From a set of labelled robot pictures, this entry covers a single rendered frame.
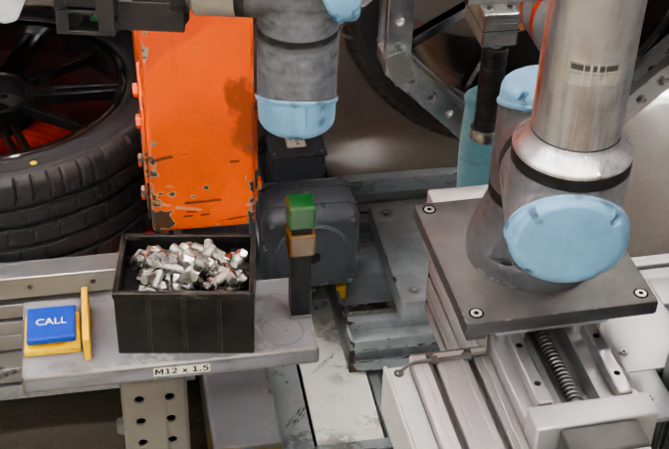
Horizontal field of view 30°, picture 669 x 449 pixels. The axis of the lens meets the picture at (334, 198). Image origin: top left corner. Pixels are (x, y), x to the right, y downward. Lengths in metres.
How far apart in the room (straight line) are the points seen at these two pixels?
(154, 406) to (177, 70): 0.52
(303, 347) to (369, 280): 0.62
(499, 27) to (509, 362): 0.49
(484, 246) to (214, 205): 0.64
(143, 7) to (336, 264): 1.18
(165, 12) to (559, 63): 0.35
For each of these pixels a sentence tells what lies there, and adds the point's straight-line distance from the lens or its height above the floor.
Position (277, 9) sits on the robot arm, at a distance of 1.10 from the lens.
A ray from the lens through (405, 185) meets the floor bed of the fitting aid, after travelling 2.86.
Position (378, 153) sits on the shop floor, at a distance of 3.07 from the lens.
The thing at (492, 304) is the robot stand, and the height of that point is 0.82.
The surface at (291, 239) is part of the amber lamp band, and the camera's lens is 1.79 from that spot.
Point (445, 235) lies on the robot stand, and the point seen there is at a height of 0.82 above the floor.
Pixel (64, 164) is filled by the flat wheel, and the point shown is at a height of 0.50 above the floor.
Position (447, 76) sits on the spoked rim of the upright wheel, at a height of 0.65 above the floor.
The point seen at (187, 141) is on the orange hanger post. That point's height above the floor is 0.69.
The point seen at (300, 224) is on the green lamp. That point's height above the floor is 0.63.
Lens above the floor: 1.71
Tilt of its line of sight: 36 degrees down
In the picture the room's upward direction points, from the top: 2 degrees clockwise
